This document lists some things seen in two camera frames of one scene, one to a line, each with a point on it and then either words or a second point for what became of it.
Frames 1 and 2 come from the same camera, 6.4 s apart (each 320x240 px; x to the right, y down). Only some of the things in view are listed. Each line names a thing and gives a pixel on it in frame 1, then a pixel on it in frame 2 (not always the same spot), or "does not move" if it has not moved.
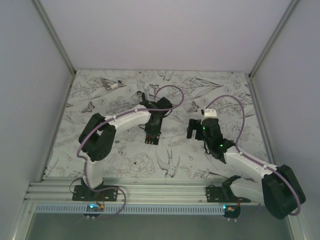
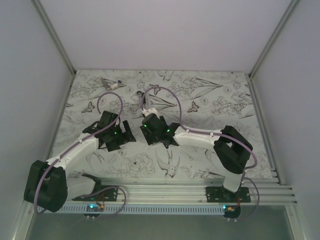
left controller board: [94, 207] does not move
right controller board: [231, 211] does not move
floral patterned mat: [109, 92] does not move
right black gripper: [194, 124] -> [162, 120]
